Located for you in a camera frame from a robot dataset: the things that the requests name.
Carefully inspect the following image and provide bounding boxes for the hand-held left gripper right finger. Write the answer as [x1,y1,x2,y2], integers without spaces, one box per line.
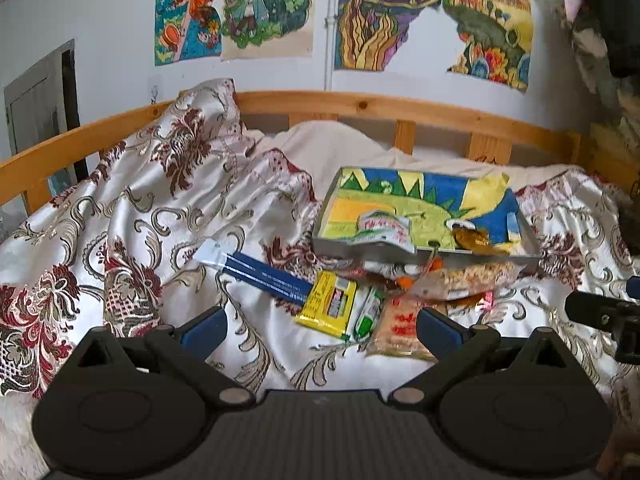
[387,306,572,409]

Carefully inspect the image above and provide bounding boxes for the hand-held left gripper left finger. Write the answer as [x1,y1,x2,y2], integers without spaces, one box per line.
[72,306,257,411]

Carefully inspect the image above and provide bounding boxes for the beige red-print snack bag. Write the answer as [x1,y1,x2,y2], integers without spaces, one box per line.
[365,295,441,363]

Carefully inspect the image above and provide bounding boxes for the orange snack packet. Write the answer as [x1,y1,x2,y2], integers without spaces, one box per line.
[370,257,446,293]

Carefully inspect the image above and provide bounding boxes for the slim green white packet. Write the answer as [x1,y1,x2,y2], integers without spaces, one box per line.
[350,285,386,343]

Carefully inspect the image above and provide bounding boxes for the white green snack pouch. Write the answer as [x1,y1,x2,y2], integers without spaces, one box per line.
[352,210,418,255]

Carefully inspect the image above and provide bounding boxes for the clear bag of puffed snacks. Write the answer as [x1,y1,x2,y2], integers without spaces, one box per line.
[410,260,523,303]

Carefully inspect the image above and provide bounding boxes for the small shiny red wrapper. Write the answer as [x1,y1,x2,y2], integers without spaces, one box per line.
[460,292,496,312]

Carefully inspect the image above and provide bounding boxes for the long blue white packet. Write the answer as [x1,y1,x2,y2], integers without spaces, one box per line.
[192,239,316,306]

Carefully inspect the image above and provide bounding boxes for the brown snack packet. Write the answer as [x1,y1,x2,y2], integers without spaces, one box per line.
[450,225,493,256]

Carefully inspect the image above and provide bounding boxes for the yellow snack packet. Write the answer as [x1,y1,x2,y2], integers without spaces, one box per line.
[294,270,358,338]

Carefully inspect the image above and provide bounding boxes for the colourful painted paper sheet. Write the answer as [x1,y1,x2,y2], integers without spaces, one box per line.
[320,167,523,253]

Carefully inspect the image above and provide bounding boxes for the floral satin blanket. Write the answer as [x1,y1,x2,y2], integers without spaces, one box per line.
[0,78,640,403]

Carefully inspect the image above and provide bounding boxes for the white pillow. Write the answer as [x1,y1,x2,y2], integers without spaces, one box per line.
[245,120,571,221]

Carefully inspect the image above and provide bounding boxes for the hanging dark clothes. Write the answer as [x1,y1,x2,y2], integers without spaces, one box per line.
[555,0,640,126]

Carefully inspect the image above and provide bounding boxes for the grey door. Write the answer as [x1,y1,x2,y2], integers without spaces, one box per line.
[4,39,81,181]

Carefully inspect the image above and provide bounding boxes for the wooden bed rail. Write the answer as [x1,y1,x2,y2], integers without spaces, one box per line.
[0,90,640,211]

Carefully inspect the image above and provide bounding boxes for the landscape wall poster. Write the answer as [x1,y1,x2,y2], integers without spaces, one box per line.
[442,0,532,93]

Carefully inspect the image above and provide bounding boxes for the orange-haired figure wall poster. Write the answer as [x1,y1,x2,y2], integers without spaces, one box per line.
[154,0,226,67]

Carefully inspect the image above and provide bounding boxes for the white wall pipe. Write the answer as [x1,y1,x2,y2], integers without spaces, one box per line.
[322,0,343,92]

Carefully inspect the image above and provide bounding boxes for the swirly sun wall poster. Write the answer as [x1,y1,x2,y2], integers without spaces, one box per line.
[334,0,443,73]

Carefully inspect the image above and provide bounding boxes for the blond figure wall poster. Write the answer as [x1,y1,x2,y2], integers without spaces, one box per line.
[220,0,318,62]

